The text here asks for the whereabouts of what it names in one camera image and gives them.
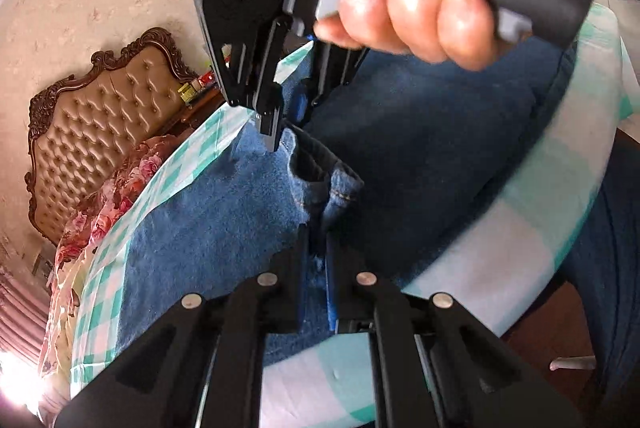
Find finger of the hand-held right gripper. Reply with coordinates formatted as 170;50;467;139
295;42;371;119
207;15;294;155

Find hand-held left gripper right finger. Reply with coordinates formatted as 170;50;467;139
325;233;586;428

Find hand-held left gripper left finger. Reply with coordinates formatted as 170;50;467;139
52;225;313;428

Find blue denim pants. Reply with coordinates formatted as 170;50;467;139
120;35;581;366

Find dark wooden nightstand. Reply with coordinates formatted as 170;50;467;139
180;85;226;129

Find floral quilt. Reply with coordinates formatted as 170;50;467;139
37;135;186;389

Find tufted leather bed headboard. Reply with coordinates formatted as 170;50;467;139
25;26;201;246

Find green checkered tablecloth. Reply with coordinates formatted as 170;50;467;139
70;2;640;428

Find white plastic object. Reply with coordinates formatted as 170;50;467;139
549;355;596;371

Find pink curtain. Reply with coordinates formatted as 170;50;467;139
0;268;56;359

